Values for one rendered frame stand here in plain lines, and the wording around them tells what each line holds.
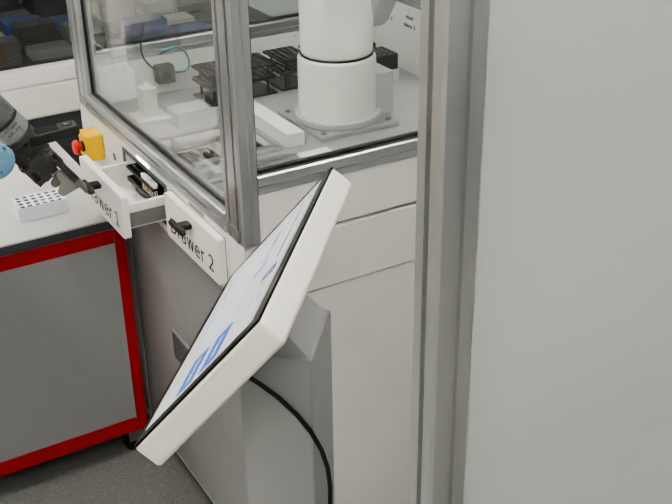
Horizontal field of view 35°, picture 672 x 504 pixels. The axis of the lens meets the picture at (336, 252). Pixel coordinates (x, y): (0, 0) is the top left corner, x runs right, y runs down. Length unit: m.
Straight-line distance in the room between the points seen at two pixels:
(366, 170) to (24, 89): 1.40
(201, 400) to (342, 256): 0.84
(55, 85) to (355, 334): 1.39
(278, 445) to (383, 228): 0.71
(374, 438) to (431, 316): 1.69
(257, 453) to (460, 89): 1.05
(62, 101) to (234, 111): 1.40
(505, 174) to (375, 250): 1.43
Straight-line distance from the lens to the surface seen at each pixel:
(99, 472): 3.11
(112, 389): 2.98
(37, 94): 3.33
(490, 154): 0.87
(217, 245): 2.21
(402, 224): 2.32
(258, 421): 1.72
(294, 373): 1.65
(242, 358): 1.43
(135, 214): 2.49
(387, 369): 2.49
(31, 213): 2.77
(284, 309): 1.45
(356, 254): 2.28
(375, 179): 2.23
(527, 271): 0.95
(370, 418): 2.54
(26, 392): 2.90
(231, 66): 1.99
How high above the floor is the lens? 1.92
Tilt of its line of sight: 28 degrees down
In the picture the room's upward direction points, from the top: 1 degrees counter-clockwise
